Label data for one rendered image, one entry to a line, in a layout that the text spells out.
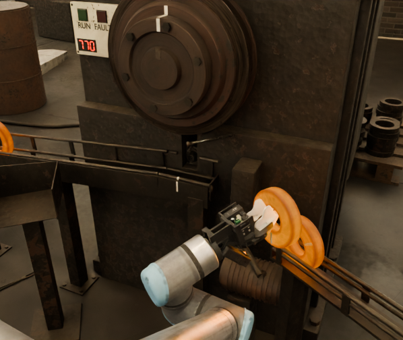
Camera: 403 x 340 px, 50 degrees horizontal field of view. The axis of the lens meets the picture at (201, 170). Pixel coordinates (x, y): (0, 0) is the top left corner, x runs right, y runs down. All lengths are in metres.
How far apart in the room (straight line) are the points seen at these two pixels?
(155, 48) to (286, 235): 0.61
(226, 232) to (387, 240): 1.65
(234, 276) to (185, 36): 0.74
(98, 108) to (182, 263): 0.87
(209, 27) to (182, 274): 0.65
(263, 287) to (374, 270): 1.03
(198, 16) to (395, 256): 1.68
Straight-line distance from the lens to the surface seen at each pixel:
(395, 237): 2.61
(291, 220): 1.06
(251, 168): 1.38
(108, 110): 1.67
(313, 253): 1.19
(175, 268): 0.98
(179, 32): 1.21
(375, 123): 3.08
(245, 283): 1.41
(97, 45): 1.65
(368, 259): 2.40
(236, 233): 1.01
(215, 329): 0.91
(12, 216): 1.64
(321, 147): 1.40
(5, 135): 1.99
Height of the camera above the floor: 1.47
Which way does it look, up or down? 29 degrees down
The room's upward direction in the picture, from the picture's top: straight up
